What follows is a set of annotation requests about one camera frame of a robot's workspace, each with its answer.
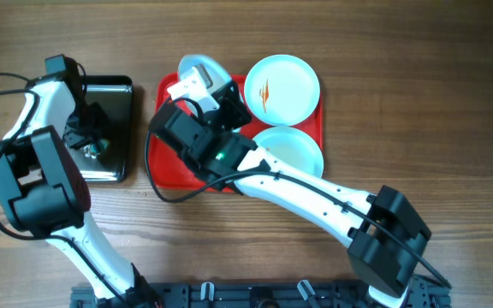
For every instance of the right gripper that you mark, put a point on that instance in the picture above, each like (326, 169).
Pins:
(228, 96)

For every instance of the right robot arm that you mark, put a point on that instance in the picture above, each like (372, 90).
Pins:
(384, 235)

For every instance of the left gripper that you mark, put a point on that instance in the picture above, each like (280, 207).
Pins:
(102, 127)

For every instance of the black metal tray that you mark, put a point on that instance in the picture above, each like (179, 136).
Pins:
(115, 93)

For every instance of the green scrubbing sponge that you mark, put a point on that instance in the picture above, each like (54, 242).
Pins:
(98, 147)

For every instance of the white plate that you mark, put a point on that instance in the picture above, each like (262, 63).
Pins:
(282, 90)
(214, 68)
(294, 147)

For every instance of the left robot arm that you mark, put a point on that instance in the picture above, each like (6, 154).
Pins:
(43, 195)

